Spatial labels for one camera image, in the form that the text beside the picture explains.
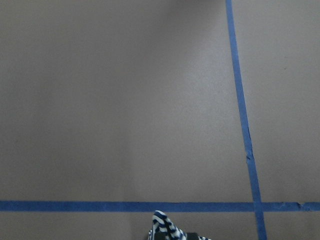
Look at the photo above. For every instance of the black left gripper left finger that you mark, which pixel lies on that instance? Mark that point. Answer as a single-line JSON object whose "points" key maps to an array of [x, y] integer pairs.
{"points": [[160, 236]]}

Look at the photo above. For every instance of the blue white striped polo shirt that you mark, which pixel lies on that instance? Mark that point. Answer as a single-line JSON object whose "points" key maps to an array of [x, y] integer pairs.
{"points": [[162, 223]]}

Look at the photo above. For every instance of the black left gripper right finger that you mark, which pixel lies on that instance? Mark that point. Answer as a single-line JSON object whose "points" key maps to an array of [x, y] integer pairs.
{"points": [[192, 236]]}

